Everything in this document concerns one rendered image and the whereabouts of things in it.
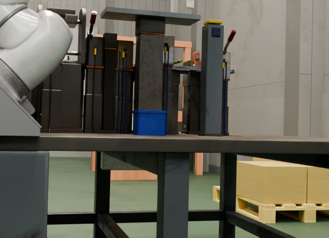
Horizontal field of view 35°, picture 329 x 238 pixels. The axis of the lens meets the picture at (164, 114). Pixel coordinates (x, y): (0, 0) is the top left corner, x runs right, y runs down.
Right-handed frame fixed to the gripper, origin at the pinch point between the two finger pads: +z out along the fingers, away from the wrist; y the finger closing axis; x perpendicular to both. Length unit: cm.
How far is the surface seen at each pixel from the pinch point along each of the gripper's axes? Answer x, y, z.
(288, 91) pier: -258, 254, 7
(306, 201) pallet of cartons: -189, 143, 104
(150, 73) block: 13.7, -1.8, 26.8
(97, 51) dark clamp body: 30.1, 13.6, 18.0
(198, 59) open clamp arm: -31, 41, 14
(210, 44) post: -10.2, -5.7, 14.2
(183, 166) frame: 21, -44, 59
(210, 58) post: -10.3, -5.7, 19.4
